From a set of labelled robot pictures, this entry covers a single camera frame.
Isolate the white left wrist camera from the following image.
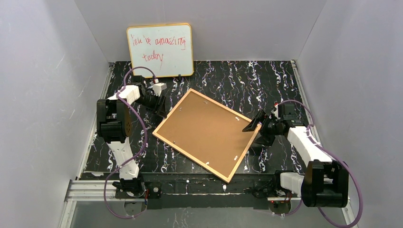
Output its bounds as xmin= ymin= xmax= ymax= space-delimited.
xmin=152 ymin=83 xmax=167 ymax=96

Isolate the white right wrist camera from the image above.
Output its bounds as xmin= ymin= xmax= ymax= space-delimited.
xmin=271 ymin=106 xmax=278 ymax=119

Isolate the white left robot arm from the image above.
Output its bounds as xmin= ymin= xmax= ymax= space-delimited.
xmin=96 ymin=79 xmax=167 ymax=181

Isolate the light wooden picture frame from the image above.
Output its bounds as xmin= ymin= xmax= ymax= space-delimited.
xmin=152 ymin=88 xmax=262 ymax=184

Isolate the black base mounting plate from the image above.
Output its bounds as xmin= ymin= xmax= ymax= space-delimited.
xmin=114 ymin=180 xmax=304 ymax=211

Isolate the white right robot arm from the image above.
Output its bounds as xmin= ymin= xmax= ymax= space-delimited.
xmin=243 ymin=100 xmax=349 ymax=208

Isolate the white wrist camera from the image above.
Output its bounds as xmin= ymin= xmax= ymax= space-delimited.
xmin=271 ymin=106 xmax=278 ymax=119
xmin=152 ymin=83 xmax=167 ymax=96

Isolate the aluminium front rail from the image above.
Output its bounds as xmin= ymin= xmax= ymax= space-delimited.
xmin=64 ymin=173 xmax=285 ymax=202

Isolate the orange rimmed whiteboard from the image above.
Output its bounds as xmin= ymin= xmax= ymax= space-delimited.
xmin=126 ymin=23 xmax=194 ymax=78

